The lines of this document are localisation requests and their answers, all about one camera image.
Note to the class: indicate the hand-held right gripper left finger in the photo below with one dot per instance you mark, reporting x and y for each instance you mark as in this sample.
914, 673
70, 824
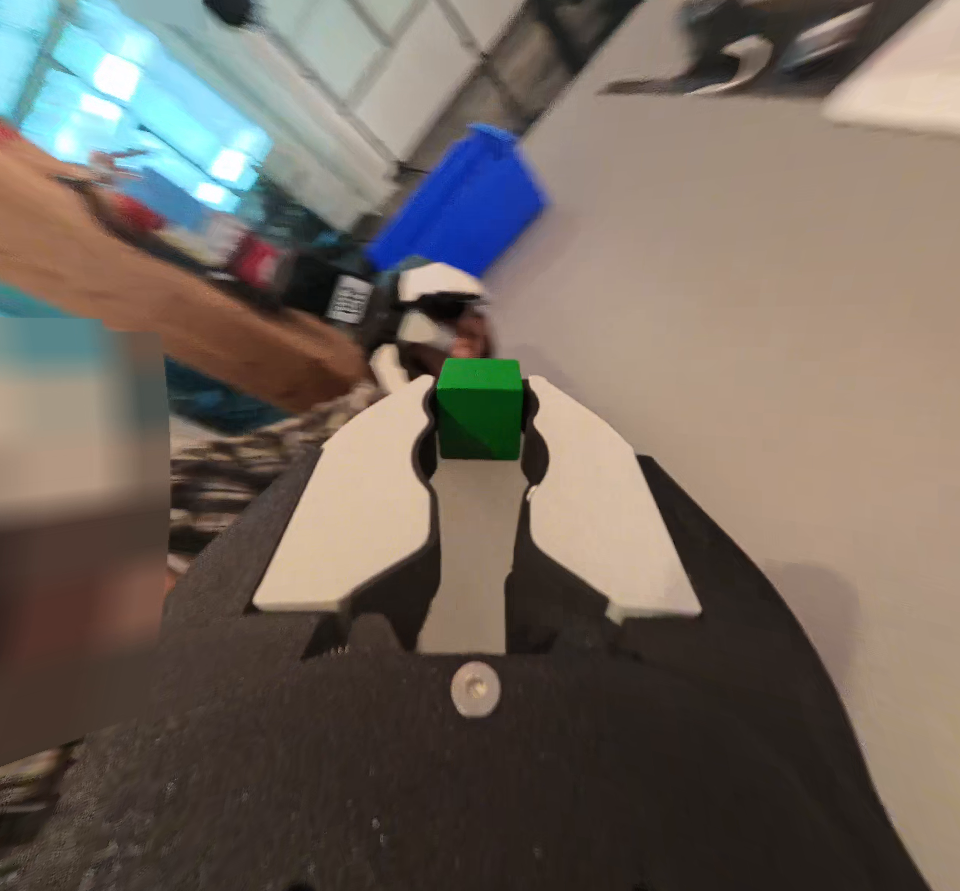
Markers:
352, 516

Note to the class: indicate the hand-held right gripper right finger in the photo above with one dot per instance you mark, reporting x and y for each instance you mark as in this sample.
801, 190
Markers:
600, 516

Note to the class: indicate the blue plastic bin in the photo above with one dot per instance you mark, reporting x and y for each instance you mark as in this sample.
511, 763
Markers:
457, 208

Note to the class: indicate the green cube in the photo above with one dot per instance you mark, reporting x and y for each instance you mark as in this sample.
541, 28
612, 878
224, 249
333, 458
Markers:
480, 403

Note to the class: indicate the person's left forearm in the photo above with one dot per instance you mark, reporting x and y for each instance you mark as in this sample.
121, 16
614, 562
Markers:
247, 463

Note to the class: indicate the person's left hand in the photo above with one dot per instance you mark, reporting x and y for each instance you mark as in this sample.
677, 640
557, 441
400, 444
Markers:
474, 340

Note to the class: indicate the red fire extinguisher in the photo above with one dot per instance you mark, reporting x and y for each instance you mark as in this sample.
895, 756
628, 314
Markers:
259, 261

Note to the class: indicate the white board stand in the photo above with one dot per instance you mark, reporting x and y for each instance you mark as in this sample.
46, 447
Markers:
900, 73

